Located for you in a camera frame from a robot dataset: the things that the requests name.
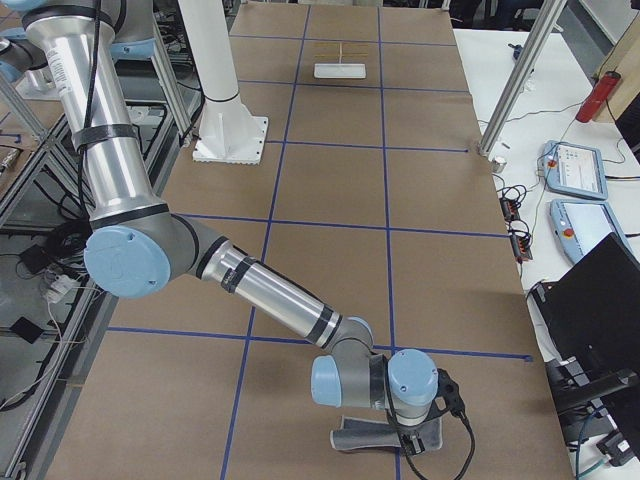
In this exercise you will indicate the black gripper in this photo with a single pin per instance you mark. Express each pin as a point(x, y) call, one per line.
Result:
point(413, 433)

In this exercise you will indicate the grey towel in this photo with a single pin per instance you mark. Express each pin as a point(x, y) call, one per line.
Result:
point(355, 434)

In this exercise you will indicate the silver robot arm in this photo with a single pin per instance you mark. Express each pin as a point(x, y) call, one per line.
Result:
point(21, 58)
point(137, 245)

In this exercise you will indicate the black monitor on arm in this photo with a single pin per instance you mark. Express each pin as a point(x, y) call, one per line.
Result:
point(592, 316)

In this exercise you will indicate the wooden towel rack white base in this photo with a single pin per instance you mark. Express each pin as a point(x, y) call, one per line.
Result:
point(339, 60)

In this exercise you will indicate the small orange black adapter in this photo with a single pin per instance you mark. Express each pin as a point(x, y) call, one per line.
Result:
point(510, 209)

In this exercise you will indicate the lower blue teach pendant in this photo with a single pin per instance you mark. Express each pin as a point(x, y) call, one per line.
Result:
point(581, 225)

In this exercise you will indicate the blue teach pendant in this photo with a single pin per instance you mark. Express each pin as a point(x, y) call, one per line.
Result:
point(574, 170)
point(581, 225)

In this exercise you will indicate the small metal cylinder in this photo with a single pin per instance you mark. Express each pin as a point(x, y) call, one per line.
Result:
point(498, 164)

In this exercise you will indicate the upper blue teach pendant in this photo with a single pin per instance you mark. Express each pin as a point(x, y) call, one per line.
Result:
point(574, 170)

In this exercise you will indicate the red cylinder bottle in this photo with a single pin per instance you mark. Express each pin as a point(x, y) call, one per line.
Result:
point(599, 94)

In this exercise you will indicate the black camera mount wrist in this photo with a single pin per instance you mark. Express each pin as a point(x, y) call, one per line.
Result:
point(447, 399)

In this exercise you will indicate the white pedestal column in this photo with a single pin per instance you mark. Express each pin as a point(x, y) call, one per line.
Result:
point(228, 132)

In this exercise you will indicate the aluminium frame post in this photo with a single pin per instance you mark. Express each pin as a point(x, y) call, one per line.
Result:
point(536, 40)

